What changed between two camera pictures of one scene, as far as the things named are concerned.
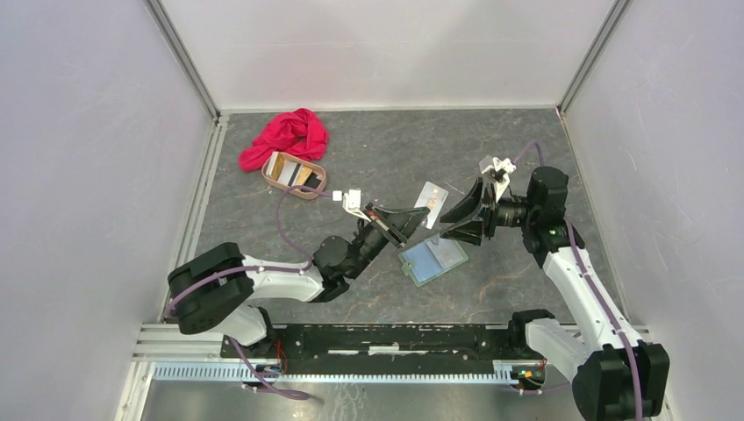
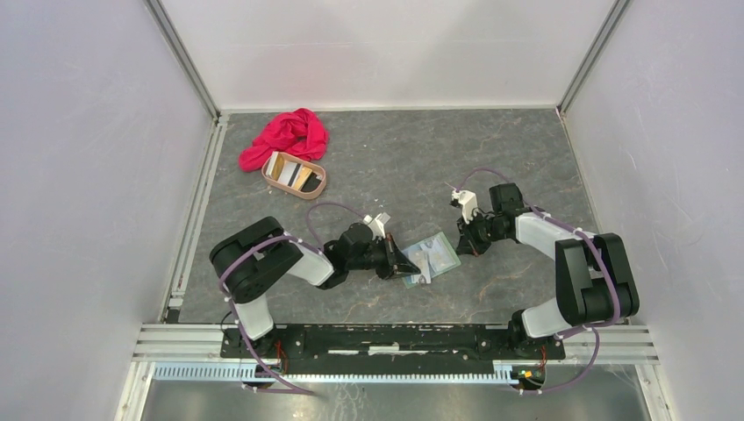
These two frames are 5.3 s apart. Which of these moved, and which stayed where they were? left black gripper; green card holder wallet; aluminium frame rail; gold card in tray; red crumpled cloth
Moved: left black gripper
Stayed: gold card in tray; aluminium frame rail; red crumpled cloth; green card holder wallet
